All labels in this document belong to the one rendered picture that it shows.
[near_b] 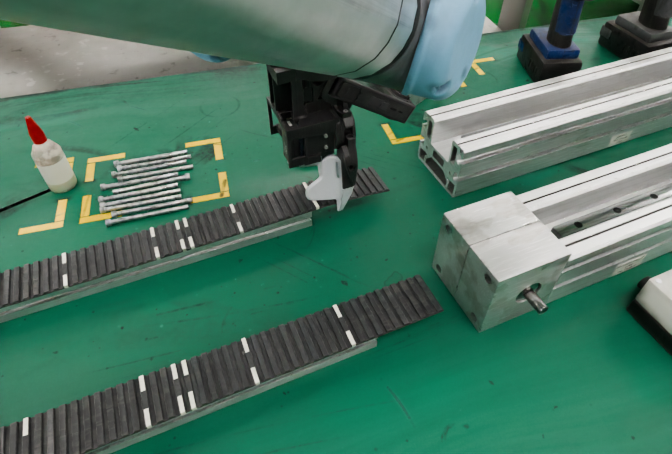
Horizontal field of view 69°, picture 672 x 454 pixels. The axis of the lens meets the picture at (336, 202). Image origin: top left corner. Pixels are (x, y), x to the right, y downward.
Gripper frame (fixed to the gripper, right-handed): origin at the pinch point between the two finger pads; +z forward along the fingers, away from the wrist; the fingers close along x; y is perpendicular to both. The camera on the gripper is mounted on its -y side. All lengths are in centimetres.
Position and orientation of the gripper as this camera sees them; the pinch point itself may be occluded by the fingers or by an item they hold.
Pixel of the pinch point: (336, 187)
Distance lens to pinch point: 65.1
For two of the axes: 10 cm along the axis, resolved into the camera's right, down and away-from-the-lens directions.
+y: -9.2, 2.8, -2.8
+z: 0.0, 7.0, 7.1
